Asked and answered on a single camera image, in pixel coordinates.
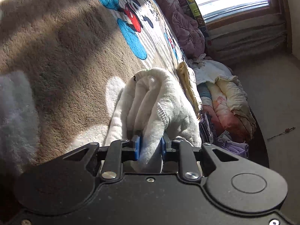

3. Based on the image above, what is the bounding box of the white quilted baby garment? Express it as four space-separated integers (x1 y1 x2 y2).
105 67 201 173

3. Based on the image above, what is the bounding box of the pile of mixed clothes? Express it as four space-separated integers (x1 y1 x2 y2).
214 130 249 159

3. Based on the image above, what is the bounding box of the navy striped garment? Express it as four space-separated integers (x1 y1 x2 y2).
199 112 217 144

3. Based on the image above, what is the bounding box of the folded cream quilted cloth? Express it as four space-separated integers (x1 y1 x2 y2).
176 61 202 120

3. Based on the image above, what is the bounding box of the white crumpled sheet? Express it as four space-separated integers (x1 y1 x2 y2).
188 53 237 85

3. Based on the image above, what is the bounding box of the purple crumpled quilt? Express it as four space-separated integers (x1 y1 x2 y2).
155 0 206 59

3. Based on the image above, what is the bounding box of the curtain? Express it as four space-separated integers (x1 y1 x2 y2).
207 14 287 66

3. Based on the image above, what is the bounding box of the Mickey Mouse fleece blanket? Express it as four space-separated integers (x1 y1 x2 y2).
1 0 185 176

